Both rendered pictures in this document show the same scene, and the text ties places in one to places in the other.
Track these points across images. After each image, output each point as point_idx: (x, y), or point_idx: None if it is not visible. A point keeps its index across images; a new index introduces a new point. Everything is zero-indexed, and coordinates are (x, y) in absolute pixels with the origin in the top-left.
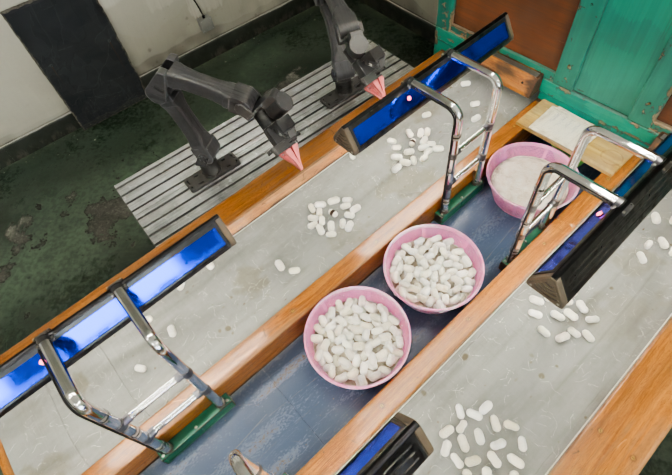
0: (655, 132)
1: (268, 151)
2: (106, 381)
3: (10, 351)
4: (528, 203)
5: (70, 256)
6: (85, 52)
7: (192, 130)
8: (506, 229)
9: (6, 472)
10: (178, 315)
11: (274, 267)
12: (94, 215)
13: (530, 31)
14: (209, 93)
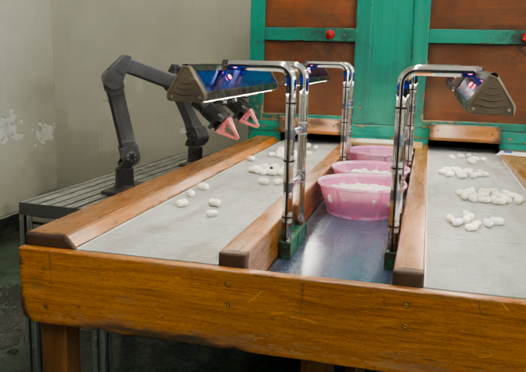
0: (426, 128)
1: (212, 121)
2: (185, 223)
3: (59, 219)
4: (409, 106)
5: None
6: None
7: (129, 123)
8: None
9: (148, 259)
10: (207, 202)
11: (258, 185)
12: None
13: (326, 95)
14: (162, 76)
